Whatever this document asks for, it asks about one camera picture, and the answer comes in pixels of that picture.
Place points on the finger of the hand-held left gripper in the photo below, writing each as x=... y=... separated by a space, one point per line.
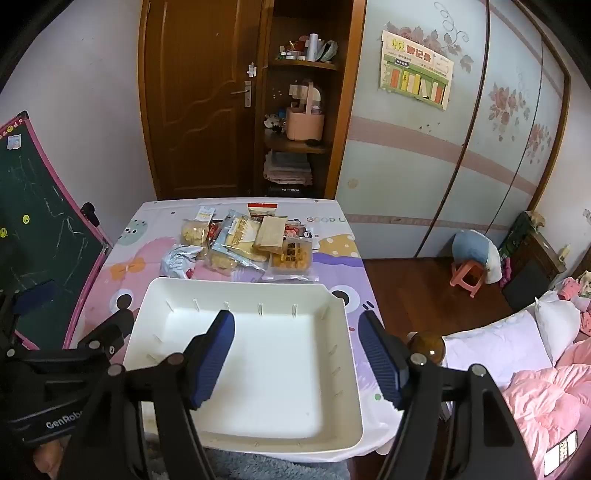
x=39 y=294
x=108 y=330

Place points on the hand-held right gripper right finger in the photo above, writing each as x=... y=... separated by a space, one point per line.
x=381 y=364

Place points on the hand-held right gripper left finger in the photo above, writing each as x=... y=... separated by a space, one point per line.
x=213 y=364

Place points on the white plastic tray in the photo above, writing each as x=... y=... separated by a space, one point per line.
x=277 y=360

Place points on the white silver snack packet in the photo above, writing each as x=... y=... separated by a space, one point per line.
x=178 y=263

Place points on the clear packet of yellow cake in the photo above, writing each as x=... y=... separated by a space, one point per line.
x=221 y=264

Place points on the clear packet of yellow biscuits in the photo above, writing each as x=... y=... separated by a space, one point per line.
x=191 y=233

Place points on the clear packet of orange cubes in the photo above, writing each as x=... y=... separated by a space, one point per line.
x=291 y=261

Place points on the large bread packet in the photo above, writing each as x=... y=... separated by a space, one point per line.
x=238 y=233

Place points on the person's left hand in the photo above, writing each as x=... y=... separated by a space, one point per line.
x=48 y=461

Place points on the amber bedpost knob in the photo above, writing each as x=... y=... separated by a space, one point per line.
x=427 y=347

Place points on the cartoon printed tablecloth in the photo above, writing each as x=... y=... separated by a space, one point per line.
x=138 y=272

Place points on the black chalkboard knob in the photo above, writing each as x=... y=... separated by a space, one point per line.
x=90 y=213

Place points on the lavender pillow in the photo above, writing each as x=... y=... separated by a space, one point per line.
x=494 y=346

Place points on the grey fluffy rug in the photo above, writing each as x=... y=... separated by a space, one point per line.
x=277 y=468

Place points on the pink plastic stool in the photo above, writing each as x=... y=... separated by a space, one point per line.
x=466 y=277

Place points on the small red snack packet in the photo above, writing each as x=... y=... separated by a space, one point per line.
x=214 y=230

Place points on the blue round cushion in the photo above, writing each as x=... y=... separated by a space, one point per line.
x=468 y=247

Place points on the white cloth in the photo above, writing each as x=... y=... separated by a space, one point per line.
x=493 y=265

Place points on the beige sachet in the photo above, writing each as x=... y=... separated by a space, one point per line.
x=262 y=208

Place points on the pink quilt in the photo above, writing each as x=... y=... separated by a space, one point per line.
x=545 y=397

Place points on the dark wooden nightstand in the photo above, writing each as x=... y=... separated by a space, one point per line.
x=531 y=272

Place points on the white pillow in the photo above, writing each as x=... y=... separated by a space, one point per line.
x=556 y=323

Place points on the floral sliding wardrobe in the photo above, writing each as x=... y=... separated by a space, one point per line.
x=415 y=161

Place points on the pile of clothes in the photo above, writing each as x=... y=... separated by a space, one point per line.
x=575 y=290

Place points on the stack of folded towels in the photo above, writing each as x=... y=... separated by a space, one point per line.
x=286 y=168

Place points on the brown wooden door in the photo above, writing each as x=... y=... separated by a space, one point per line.
x=194 y=115

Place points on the small toy figures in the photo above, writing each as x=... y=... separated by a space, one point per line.
x=274 y=122

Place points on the wooden shelf cabinet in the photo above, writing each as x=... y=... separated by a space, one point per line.
x=344 y=115

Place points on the white door hook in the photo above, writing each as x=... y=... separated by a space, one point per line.
x=251 y=69

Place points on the group of small bottles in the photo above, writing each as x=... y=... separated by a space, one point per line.
x=314 y=46

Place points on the green chalkboard with pink frame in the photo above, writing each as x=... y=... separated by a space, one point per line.
x=37 y=207

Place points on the wall poster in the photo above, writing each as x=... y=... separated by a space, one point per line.
x=415 y=69

